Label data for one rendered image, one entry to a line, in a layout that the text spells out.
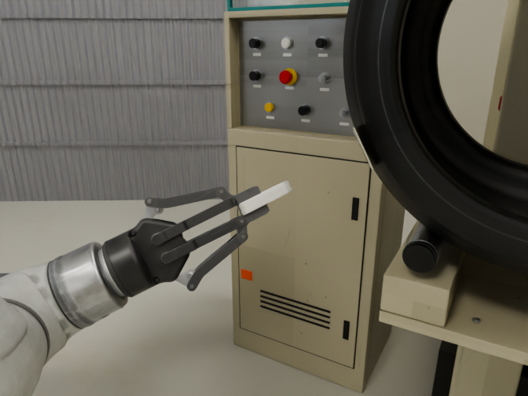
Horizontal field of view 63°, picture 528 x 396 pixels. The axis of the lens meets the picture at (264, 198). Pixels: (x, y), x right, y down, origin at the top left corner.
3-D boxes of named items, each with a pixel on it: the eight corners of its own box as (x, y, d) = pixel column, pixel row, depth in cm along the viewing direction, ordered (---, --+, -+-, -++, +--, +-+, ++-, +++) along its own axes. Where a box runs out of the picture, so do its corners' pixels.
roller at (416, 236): (471, 181, 84) (460, 202, 86) (447, 173, 86) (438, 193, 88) (442, 252, 55) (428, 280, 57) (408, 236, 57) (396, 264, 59)
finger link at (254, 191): (224, 210, 55) (214, 189, 55) (259, 193, 56) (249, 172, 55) (225, 210, 53) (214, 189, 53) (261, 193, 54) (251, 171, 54)
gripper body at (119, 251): (105, 237, 56) (171, 206, 57) (134, 295, 56) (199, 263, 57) (90, 243, 48) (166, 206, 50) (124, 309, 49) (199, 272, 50)
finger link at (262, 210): (230, 221, 54) (240, 243, 54) (266, 203, 54) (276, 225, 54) (229, 221, 55) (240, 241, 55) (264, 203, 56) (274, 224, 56)
